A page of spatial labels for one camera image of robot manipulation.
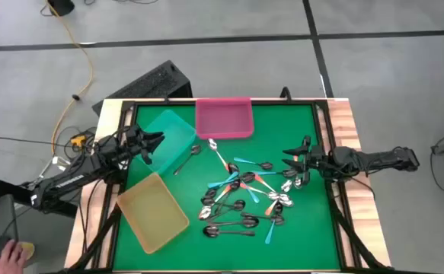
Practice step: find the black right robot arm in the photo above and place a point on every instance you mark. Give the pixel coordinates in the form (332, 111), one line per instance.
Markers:
(377, 160)

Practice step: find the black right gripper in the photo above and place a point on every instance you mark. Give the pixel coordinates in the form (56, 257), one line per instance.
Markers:
(315, 160)

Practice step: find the pink plastic bin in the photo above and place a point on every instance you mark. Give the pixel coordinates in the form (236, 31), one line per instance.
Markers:
(224, 120)

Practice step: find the teal translucent plastic bin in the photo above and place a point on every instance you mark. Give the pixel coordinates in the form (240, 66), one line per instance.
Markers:
(174, 133)

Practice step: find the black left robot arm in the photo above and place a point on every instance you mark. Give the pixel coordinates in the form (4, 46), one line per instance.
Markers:
(69, 180)

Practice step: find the large foreground steel spoon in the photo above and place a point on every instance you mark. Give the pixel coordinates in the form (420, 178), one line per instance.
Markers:
(211, 231)

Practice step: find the black frame strut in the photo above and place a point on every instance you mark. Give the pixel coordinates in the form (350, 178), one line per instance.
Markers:
(353, 236)
(99, 239)

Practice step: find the black table frame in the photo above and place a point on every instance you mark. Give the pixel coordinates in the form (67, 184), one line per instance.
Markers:
(127, 105)

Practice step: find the yellow round sticker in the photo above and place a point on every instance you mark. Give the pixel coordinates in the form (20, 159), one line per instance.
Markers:
(29, 249)

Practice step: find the amber translucent plastic bin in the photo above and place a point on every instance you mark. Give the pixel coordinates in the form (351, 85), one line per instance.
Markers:
(153, 213)

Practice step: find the green table mat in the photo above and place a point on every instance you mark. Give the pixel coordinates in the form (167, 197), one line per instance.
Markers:
(301, 236)

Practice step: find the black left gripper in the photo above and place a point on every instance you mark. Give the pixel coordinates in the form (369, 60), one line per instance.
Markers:
(135, 141)

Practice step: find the black round stand base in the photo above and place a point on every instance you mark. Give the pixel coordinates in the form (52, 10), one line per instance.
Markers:
(61, 5)

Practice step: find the person's hand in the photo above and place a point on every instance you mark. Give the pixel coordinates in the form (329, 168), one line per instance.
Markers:
(6, 262)

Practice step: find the black computer case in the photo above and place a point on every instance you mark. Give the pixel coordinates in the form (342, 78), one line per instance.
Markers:
(149, 85)

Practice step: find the yellow black power plug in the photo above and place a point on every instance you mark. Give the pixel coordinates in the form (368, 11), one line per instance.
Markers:
(78, 141)

